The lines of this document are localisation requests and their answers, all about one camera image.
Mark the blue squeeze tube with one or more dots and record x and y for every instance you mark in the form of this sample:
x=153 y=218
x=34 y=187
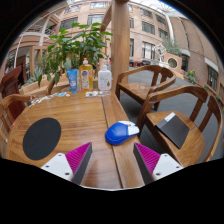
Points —
x=72 y=81

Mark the black notebook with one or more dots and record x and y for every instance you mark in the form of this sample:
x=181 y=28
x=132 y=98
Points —
x=173 y=130

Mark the blue and white computer mouse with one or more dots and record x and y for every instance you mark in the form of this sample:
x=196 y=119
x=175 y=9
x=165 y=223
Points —
x=118 y=134

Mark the white sculpture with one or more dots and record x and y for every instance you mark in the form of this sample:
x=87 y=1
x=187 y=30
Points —
x=161 y=53

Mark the yellow flower plant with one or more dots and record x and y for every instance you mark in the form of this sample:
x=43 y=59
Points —
x=192 y=76

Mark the dark red wooden lectern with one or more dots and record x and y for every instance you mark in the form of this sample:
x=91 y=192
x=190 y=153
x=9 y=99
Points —
x=11 y=81

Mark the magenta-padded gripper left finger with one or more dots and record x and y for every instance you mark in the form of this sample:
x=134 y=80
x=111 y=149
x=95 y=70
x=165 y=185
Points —
x=60 y=165

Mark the white pump bottle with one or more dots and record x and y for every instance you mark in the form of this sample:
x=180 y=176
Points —
x=104 y=80

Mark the yellow liquid soap bottle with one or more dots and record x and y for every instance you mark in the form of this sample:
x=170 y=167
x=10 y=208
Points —
x=86 y=76

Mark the wooden armchair with notebook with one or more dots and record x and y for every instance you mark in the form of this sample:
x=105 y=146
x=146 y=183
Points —
x=191 y=151

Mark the blue printed card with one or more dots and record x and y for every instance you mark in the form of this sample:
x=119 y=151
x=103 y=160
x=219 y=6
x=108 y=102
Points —
x=62 y=94

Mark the clear plastic packet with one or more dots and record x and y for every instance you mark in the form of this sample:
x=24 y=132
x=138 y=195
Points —
x=93 y=94

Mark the wooden pillar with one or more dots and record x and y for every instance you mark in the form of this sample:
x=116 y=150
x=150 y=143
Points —
x=120 y=43

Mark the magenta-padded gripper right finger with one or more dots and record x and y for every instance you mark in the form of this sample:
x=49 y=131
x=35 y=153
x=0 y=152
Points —
x=163 y=165

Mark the spiky green agave plant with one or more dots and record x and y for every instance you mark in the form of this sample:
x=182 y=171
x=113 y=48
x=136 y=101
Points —
x=35 y=76

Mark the leafy green potted plant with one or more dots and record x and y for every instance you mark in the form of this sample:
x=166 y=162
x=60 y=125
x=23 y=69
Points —
x=73 y=46

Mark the long wooden planter box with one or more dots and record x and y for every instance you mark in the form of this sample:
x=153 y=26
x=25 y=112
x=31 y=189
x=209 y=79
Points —
x=33 y=88

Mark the round black mouse pad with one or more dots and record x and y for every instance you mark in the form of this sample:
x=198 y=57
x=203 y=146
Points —
x=41 y=138

